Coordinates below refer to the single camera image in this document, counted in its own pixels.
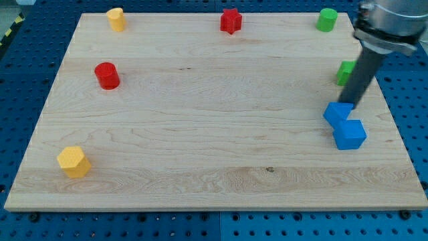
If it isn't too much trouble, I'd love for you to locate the light wooden board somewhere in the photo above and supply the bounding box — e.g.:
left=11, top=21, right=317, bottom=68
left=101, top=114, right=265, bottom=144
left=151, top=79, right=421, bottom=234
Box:
left=5, top=13, right=427, bottom=212

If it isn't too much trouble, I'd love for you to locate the yellow hexagon block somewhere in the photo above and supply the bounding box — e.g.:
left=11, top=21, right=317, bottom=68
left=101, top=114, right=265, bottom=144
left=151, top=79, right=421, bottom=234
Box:
left=57, top=146, right=92, bottom=178

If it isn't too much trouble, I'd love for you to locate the yellow heart block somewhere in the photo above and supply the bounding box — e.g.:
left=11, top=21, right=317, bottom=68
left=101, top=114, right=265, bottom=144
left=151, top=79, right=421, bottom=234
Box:
left=106, top=7, right=126, bottom=32

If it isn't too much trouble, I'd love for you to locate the red cylinder block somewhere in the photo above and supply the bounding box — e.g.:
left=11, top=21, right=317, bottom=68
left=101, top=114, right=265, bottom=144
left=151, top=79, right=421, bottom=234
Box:
left=94, top=62, right=120, bottom=90

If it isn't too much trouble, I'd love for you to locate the blue angular block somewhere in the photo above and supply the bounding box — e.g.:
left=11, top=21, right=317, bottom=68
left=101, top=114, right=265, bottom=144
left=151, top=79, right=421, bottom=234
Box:
left=323, top=102, right=354, bottom=129

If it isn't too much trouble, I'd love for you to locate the blue cube block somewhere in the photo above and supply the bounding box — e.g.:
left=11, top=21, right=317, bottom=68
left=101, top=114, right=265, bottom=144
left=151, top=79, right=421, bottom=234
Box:
left=333, top=120, right=366, bottom=150

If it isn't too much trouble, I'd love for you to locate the green cube block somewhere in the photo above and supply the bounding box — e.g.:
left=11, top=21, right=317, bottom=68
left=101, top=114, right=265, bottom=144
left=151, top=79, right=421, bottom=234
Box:
left=336, top=60, right=356, bottom=86

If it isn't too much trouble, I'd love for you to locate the green cylinder block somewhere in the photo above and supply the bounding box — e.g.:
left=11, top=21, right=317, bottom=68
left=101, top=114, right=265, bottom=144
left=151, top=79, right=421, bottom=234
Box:
left=316, top=8, right=338, bottom=32

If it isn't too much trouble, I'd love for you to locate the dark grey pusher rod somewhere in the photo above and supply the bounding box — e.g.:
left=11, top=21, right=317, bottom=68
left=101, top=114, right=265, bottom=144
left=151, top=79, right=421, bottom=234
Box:
left=338, top=47, right=387, bottom=109

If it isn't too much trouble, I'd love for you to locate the red star block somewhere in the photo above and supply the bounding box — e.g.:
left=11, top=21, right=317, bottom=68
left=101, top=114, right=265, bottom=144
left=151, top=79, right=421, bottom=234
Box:
left=220, top=8, right=243, bottom=35

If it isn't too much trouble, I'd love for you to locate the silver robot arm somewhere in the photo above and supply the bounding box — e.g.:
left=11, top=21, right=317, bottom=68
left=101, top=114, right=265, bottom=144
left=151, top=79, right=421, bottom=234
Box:
left=338, top=0, right=427, bottom=107

